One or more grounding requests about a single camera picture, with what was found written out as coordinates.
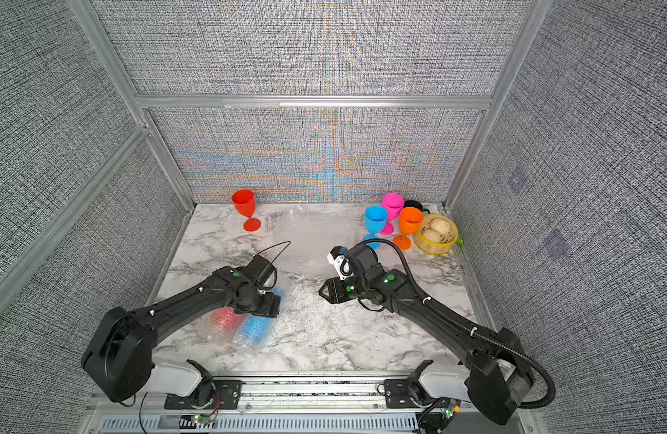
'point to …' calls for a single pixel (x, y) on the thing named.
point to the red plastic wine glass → (245, 203)
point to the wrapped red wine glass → (224, 321)
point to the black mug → (416, 204)
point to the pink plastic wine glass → (393, 202)
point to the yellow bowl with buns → (437, 235)
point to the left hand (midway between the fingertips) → (272, 308)
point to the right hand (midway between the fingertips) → (325, 284)
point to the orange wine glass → (409, 221)
